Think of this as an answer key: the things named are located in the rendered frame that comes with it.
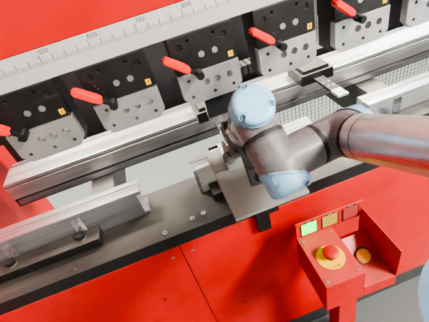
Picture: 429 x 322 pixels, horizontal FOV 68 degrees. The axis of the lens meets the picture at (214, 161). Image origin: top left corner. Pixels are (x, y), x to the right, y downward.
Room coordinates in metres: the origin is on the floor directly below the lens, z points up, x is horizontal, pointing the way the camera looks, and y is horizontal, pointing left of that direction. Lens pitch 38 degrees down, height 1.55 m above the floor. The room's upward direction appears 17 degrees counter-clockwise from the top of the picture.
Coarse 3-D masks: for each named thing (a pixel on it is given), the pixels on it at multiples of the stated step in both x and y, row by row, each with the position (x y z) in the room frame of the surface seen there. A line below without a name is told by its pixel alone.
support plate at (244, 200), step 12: (216, 156) 0.71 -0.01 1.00; (216, 168) 0.66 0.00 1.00; (240, 168) 0.63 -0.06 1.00; (228, 180) 0.60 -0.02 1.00; (240, 180) 0.58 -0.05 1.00; (228, 192) 0.56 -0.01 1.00; (240, 192) 0.54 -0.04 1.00; (252, 192) 0.53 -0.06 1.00; (264, 192) 0.52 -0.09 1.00; (300, 192) 0.49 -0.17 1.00; (240, 204) 0.51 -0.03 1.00; (252, 204) 0.50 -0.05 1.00; (264, 204) 0.49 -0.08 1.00; (276, 204) 0.48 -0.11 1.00; (240, 216) 0.47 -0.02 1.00
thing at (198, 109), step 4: (192, 104) 1.00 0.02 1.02; (196, 104) 0.97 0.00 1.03; (200, 104) 0.96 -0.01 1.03; (192, 108) 0.99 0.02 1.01; (196, 108) 0.96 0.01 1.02; (200, 108) 0.93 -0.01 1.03; (204, 108) 0.93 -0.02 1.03; (196, 112) 0.93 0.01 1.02; (200, 112) 0.93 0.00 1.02; (204, 112) 0.92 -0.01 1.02; (196, 116) 0.95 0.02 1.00; (200, 116) 0.92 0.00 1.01; (204, 116) 0.92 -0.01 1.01; (200, 120) 0.92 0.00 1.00; (204, 120) 0.92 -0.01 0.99; (208, 120) 0.92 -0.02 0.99; (220, 120) 0.87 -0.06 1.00; (224, 120) 0.87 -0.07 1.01; (216, 124) 0.86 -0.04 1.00; (220, 124) 0.85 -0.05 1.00; (220, 132) 0.81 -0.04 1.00
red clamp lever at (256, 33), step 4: (252, 28) 0.69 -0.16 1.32; (256, 28) 0.70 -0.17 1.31; (248, 32) 0.70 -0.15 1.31; (252, 32) 0.69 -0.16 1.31; (256, 32) 0.69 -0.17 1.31; (260, 32) 0.69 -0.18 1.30; (256, 36) 0.69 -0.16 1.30; (260, 36) 0.69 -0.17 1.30; (264, 36) 0.69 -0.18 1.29; (268, 36) 0.69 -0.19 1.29; (264, 40) 0.69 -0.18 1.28; (268, 40) 0.69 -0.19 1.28; (272, 40) 0.69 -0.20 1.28; (276, 40) 0.73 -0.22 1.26; (280, 40) 0.71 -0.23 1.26; (272, 44) 0.69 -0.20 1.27; (276, 44) 0.70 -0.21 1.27; (280, 44) 0.69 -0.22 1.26; (284, 44) 0.69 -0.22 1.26; (280, 48) 0.69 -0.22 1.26; (284, 48) 0.69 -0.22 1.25
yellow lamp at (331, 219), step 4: (336, 212) 0.53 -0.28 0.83; (328, 216) 0.53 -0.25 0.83; (332, 216) 0.53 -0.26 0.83; (336, 216) 0.53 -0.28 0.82; (324, 220) 0.53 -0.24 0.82; (328, 220) 0.53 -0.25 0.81; (332, 220) 0.53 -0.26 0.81; (336, 220) 0.53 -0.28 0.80; (324, 224) 0.53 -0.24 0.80; (328, 224) 0.53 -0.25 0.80; (332, 224) 0.53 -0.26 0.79
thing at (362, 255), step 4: (356, 252) 0.47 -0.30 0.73; (360, 252) 0.46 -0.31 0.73; (364, 252) 0.46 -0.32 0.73; (368, 252) 0.46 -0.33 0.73; (356, 256) 0.46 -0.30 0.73; (360, 256) 0.45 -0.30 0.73; (364, 256) 0.45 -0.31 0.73; (368, 256) 0.45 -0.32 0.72; (360, 260) 0.45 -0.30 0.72; (364, 260) 0.44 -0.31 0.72; (368, 260) 0.44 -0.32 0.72
